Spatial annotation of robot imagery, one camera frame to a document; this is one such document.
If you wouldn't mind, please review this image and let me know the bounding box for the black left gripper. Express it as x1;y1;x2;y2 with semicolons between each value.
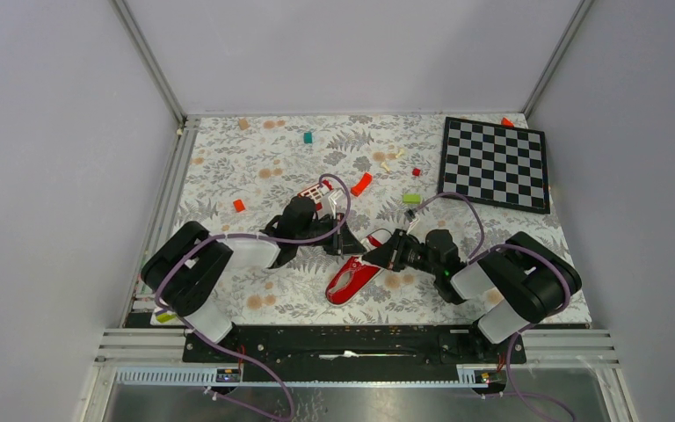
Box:
296;214;367;257

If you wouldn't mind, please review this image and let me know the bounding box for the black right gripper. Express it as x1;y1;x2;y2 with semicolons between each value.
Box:
360;228;441;277

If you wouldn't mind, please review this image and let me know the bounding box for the red canvas sneaker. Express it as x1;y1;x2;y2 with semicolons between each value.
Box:
325;229;391;306

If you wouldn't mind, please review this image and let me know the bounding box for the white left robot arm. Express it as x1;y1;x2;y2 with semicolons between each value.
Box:
140;196;367;361

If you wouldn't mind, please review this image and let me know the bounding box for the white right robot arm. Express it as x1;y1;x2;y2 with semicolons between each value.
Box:
362;229;583;362

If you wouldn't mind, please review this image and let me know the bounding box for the red white window brick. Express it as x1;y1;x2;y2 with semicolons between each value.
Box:
298;180;332;203

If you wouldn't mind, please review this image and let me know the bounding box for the small orange cube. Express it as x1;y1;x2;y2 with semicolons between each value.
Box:
233;200;246;213

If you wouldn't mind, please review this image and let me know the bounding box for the green rectangular block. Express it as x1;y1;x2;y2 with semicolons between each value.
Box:
402;193;423;205

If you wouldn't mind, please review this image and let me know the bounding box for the floral patterned table mat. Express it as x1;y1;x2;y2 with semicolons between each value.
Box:
175;114;570;325

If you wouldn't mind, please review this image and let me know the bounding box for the orange red curved block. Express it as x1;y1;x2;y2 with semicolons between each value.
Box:
350;172;373;197

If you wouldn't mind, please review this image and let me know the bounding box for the black grey chessboard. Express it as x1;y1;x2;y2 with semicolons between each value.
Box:
437;117;551;215

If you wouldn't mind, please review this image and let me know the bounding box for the yellow green block stack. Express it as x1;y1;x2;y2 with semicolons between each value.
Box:
151;312;178;325

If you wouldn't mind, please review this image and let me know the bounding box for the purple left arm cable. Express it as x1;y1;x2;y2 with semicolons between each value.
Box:
154;172;352;422

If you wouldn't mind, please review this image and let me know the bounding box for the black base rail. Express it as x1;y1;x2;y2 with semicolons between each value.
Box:
183;324;528;384

